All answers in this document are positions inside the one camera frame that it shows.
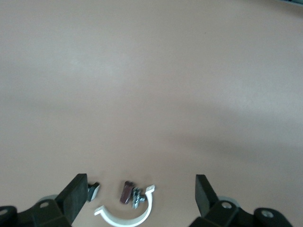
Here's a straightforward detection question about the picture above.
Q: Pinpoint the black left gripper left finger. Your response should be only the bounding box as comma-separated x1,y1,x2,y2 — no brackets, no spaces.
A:
0,174,89,227

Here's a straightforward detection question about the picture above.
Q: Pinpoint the white curved pipe clamp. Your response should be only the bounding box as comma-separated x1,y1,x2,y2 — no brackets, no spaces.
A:
94,184,156,227

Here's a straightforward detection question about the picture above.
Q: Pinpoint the brown table mat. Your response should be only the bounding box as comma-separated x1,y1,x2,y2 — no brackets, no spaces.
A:
0,0,303,227

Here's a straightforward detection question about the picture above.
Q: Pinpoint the brown block with metal clip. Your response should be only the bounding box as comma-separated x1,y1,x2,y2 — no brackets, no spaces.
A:
119,180,146,210

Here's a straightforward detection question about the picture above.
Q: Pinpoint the small black white clip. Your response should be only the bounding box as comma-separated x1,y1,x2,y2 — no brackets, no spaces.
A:
87,181,101,202

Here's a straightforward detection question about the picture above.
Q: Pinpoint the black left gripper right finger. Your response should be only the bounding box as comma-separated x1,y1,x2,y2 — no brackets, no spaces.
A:
190,174,291,227

